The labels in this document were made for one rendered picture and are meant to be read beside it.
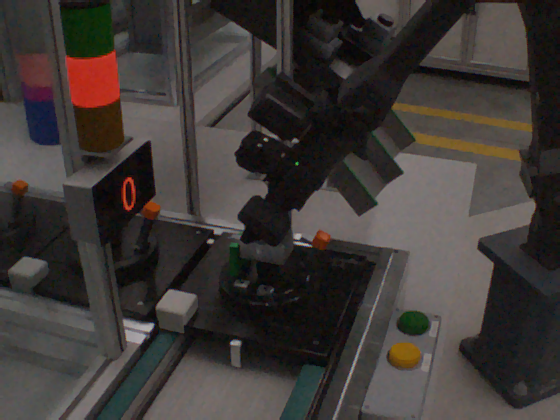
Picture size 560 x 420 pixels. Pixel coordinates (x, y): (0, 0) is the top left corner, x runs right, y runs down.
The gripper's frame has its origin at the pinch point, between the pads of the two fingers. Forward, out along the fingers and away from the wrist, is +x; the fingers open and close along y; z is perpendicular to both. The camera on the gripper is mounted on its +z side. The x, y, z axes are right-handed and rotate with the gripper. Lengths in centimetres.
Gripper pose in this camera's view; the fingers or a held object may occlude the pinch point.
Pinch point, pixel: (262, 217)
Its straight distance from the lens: 92.6
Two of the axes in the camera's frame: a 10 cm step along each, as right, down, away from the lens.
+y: -3.1, 4.7, -8.2
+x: -5.5, 6.1, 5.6
